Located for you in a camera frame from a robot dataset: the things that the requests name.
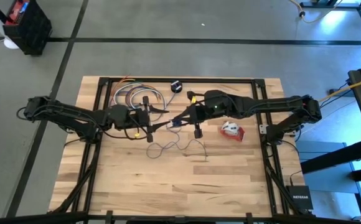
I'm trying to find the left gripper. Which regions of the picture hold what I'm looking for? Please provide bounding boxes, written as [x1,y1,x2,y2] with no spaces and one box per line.
[127,96,172,143]

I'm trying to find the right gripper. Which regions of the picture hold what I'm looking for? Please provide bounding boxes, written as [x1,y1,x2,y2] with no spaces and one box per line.
[171,91,211,139]

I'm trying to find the long blue cord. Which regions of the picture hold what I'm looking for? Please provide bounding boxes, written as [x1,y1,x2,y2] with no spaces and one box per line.
[108,82,178,124]
[146,126,208,162]

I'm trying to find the red tape dispenser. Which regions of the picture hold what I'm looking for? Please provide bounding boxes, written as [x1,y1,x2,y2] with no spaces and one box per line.
[220,121,246,142]

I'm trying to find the black bin red contents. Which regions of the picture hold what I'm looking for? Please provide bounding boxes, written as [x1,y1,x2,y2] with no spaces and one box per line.
[2,0,52,56]

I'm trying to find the grey floor platform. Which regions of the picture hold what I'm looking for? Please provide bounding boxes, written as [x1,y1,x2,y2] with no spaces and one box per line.
[295,141,361,220]

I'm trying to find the white round object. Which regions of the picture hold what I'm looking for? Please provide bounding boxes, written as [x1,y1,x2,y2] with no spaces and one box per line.
[3,36,20,50]

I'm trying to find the black stand base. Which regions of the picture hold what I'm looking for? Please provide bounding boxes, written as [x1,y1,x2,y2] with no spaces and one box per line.
[299,0,361,10]

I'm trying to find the purple thin wire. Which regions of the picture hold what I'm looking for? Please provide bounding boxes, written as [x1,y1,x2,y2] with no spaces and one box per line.
[126,86,148,110]

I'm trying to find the white thin wire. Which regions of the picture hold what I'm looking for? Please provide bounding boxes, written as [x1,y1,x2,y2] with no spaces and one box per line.
[112,82,147,110]

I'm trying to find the orange thin wire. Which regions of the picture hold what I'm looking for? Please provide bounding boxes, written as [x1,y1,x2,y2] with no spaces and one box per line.
[111,75,162,103]

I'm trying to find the black Netgear network switch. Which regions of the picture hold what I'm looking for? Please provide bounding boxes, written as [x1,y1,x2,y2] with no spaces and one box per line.
[285,185,314,214]

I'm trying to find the yellow cable black plug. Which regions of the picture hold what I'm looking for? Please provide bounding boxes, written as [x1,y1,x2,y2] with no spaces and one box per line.
[289,0,345,24]

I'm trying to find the black floor cables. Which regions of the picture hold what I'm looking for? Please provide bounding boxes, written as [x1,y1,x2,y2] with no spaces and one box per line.
[319,62,361,127]

